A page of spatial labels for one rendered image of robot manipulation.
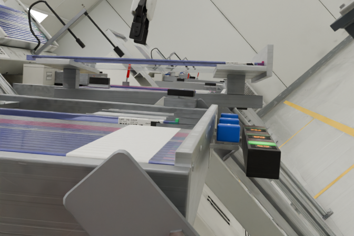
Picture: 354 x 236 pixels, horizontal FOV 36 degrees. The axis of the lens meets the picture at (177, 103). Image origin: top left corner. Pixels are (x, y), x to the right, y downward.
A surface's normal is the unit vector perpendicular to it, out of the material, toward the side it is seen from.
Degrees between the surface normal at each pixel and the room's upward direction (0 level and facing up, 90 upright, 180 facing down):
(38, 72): 90
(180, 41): 90
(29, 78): 90
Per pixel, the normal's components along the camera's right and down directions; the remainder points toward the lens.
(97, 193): -0.10, 0.04
